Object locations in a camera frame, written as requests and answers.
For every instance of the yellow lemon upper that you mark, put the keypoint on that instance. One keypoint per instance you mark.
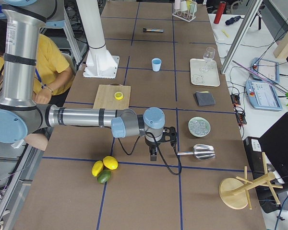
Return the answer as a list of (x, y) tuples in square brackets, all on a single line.
[(110, 162)]

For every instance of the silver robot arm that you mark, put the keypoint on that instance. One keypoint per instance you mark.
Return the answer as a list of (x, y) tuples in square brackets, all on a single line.
[(20, 115)]

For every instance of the person in yellow shirt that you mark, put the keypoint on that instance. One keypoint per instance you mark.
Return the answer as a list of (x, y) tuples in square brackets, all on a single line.
[(53, 76)]

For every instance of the steel muddler black tip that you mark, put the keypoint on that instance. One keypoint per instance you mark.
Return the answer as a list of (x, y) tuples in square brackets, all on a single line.
[(152, 30)]

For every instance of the steel ice scoop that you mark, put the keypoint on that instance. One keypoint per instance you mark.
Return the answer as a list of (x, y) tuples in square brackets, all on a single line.
[(200, 152)]

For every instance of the yellow lemon left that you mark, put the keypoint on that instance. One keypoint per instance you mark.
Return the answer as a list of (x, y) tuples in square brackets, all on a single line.
[(97, 168)]

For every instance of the black monitor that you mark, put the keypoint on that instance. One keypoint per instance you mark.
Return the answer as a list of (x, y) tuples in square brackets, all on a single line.
[(274, 143)]

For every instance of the green bowl of ice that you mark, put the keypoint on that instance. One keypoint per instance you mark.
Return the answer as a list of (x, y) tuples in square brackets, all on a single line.
[(199, 127)]

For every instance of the white cup drying rack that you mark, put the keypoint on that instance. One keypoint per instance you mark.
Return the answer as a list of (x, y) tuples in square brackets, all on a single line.
[(185, 10)]

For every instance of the clear wine glass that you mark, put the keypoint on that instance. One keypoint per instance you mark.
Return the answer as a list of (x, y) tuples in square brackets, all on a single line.
[(208, 56)]

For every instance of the light blue cup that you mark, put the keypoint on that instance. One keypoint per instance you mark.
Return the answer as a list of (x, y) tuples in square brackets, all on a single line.
[(156, 64)]

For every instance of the aluminium frame post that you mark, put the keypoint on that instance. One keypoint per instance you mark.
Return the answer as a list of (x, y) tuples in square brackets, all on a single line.
[(253, 9)]

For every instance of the blue teach pendant far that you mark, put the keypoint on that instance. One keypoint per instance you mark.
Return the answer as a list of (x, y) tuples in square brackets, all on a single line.
[(266, 69)]

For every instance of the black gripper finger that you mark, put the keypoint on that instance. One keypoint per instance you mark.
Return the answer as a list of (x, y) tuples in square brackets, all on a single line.
[(155, 155), (151, 154)]

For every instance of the yellow lemon slice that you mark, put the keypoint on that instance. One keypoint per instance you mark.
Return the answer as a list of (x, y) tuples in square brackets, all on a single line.
[(118, 95)]

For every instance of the cream bear tray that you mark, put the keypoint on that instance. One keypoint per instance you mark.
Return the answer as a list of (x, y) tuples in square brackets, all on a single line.
[(204, 78)]

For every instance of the wooden cup tree stand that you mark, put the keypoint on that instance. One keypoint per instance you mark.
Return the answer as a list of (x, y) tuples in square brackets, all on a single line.
[(234, 192)]

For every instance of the blue teach pendant near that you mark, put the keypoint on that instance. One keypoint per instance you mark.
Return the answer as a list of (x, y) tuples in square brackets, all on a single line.
[(262, 96)]

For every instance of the blue teach pendant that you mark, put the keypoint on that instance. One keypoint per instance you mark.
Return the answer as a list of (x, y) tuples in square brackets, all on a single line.
[(266, 69), (262, 96)]

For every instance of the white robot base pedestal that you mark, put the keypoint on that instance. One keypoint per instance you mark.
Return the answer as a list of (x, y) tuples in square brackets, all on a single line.
[(99, 63)]

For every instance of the grey folded cloth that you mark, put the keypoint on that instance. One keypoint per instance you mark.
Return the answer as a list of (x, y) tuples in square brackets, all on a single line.
[(204, 98)]

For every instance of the green lime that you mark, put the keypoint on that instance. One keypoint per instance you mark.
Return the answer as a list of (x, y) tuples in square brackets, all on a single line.
[(104, 176)]

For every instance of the red cylinder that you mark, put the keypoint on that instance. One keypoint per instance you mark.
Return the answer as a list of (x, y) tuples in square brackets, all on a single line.
[(220, 10)]

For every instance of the bamboo cutting board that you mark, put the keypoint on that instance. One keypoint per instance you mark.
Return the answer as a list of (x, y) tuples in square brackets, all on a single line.
[(105, 97)]

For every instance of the dark blue folded umbrella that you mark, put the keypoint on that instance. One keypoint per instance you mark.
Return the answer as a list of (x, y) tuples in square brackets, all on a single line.
[(233, 20)]

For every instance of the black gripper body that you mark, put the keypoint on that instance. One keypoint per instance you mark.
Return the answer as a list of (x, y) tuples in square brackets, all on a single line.
[(152, 144)]

